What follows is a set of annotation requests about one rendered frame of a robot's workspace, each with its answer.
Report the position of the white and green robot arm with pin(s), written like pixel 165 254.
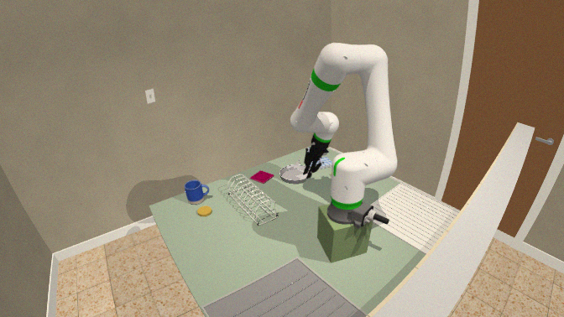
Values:
pixel 351 172

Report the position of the white ribbed draining mat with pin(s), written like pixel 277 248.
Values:
pixel 414 218

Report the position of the blue mug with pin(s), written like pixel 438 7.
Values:
pixel 194 191

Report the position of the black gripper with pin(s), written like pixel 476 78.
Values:
pixel 312 155

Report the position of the pink square coaster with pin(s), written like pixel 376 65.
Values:
pixel 262 177

